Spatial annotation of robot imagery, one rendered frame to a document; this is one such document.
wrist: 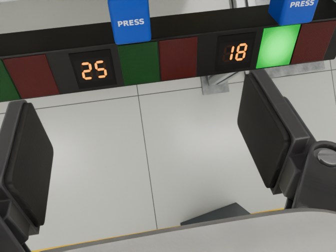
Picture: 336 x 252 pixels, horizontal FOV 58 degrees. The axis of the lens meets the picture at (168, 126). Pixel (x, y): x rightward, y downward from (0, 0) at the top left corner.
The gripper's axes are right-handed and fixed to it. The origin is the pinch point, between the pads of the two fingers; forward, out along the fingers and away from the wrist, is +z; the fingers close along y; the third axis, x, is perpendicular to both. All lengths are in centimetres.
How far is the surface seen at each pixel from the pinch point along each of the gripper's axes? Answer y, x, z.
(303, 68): 51, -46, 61
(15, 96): -9.5, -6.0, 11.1
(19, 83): -8.8, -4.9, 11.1
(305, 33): 13.4, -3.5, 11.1
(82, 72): -4.0, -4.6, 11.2
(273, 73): 41, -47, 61
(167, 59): 2.4, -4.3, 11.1
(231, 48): 7.5, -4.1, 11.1
